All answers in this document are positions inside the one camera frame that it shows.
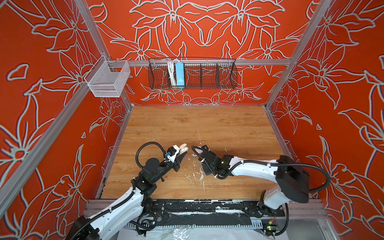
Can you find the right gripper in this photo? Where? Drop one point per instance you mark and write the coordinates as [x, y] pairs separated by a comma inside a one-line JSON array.
[[204, 170]]

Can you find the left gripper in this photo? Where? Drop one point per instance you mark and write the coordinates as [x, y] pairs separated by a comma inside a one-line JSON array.
[[175, 166]]

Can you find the white earbud charging case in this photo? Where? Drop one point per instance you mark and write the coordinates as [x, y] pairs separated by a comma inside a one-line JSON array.
[[183, 148]]

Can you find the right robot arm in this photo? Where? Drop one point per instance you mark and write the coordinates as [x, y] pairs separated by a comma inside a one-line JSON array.
[[291, 179]]

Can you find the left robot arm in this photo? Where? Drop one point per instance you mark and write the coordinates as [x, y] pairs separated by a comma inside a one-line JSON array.
[[134, 206]]

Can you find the blue white box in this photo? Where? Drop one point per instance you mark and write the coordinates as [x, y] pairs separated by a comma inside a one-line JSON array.
[[180, 76]]

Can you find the clear plastic bin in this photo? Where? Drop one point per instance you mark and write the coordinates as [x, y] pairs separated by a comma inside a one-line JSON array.
[[107, 79]]

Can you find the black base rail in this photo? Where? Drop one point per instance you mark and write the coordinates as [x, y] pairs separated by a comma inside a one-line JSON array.
[[211, 213]]

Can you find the black wire basket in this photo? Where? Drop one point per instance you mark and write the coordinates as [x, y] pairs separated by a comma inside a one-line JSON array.
[[200, 73]]

